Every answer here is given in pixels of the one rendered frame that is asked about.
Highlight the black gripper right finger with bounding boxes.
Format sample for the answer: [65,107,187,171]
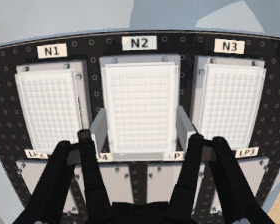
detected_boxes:
[161,106,275,224]

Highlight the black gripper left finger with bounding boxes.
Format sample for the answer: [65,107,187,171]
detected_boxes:
[12,108,117,224]

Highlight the white label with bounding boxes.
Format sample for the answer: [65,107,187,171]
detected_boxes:
[25,149,48,158]
[97,152,112,162]
[37,44,67,58]
[122,36,157,50]
[235,147,259,158]
[214,39,245,54]
[174,151,185,160]

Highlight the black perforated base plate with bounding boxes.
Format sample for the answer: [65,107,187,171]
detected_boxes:
[0,30,280,224]

